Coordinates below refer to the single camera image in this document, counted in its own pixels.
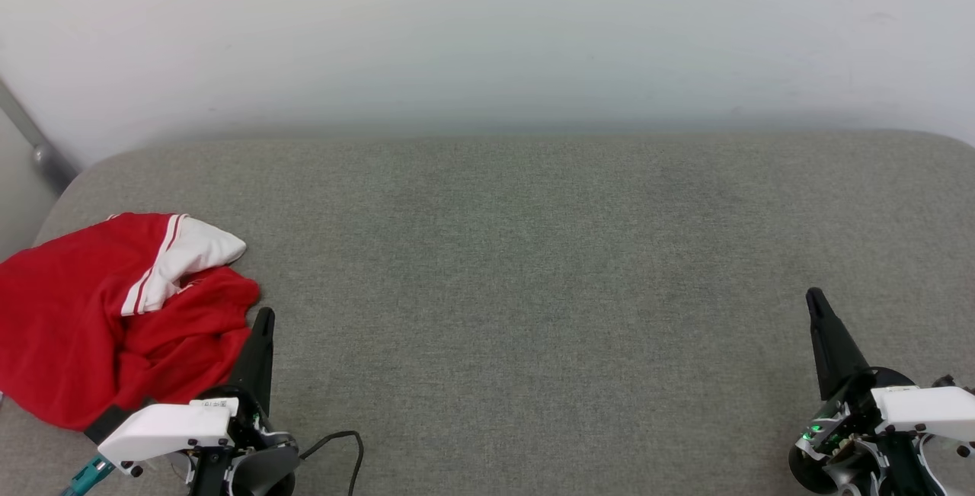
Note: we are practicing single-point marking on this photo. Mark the black right wrist module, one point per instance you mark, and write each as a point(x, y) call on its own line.
point(948, 382)

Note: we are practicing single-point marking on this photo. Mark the black wrist module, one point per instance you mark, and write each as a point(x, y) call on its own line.
point(948, 382)
point(107, 421)

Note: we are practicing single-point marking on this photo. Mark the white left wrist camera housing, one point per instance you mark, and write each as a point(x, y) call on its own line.
point(167, 429)

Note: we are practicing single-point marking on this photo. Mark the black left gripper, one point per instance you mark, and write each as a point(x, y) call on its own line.
point(263, 462)

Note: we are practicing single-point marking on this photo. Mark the grey metal bar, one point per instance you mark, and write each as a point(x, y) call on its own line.
point(30, 142)

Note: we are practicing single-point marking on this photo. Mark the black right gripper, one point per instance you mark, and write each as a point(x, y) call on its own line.
point(845, 443)

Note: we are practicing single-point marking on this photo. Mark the black left wrist module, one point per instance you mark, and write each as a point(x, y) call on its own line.
point(107, 421)

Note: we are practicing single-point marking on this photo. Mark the grey fabric sofa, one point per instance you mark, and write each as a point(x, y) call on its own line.
point(533, 267)

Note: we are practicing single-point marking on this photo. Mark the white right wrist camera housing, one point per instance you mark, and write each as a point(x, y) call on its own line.
point(933, 408)

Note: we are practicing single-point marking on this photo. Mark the red and white garment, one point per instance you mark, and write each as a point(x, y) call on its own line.
point(68, 328)

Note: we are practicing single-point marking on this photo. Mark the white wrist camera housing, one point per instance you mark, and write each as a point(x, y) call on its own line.
point(167, 429)
point(933, 408)

